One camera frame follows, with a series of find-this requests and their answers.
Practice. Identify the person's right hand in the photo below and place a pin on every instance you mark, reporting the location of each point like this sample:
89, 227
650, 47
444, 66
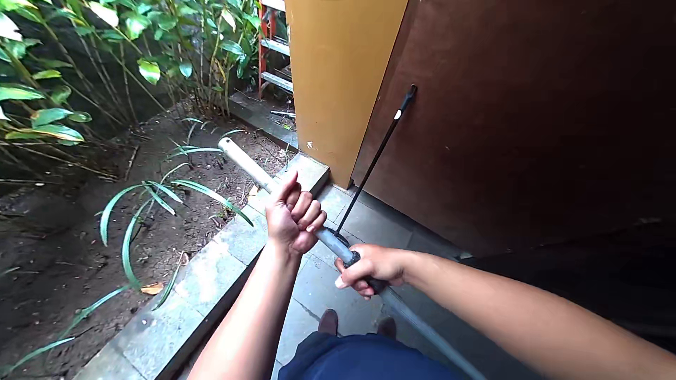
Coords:
384, 263

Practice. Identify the person's left hand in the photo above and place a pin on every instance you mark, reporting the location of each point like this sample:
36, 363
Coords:
282, 227

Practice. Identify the person's right thumb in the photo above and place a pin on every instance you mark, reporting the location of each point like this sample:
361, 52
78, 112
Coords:
353, 273

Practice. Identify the person's left thumb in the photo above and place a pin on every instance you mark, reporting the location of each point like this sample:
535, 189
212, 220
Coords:
288, 186

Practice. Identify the person's left little finger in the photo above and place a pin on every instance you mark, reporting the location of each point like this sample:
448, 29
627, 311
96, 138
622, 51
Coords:
318, 221

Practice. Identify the person's left index finger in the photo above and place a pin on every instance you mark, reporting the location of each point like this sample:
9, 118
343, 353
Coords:
293, 198

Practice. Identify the person's left ring finger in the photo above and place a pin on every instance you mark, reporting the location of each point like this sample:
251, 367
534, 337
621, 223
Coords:
310, 215

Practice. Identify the person's left middle finger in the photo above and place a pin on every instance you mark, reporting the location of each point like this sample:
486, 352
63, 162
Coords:
302, 205

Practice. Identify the person's right fingers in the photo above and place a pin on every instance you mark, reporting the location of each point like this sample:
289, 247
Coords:
363, 287

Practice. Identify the long grey pole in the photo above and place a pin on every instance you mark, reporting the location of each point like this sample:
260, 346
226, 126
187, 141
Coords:
334, 244

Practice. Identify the person's right forearm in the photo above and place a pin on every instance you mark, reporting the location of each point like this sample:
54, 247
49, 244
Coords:
507, 306

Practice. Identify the person's left forearm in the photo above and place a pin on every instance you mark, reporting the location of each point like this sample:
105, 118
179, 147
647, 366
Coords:
248, 316

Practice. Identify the person's legs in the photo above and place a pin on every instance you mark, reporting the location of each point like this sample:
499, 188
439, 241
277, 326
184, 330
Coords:
328, 322

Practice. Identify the person's body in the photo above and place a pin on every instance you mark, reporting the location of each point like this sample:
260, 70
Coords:
369, 360

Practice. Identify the stone curb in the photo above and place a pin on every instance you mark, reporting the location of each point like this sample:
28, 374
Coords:
211, 274

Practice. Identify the orange ladder with metal steps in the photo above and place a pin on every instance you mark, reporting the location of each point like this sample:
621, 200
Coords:
262, 63

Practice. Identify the dry orange-brown leaf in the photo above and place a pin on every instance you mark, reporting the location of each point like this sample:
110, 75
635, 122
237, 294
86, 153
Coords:
152, 288

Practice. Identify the large dark brown door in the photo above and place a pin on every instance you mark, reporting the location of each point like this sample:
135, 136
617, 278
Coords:
501, 121

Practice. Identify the tall leafy green shrubs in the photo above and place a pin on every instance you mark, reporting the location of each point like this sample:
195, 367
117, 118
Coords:
116, 58

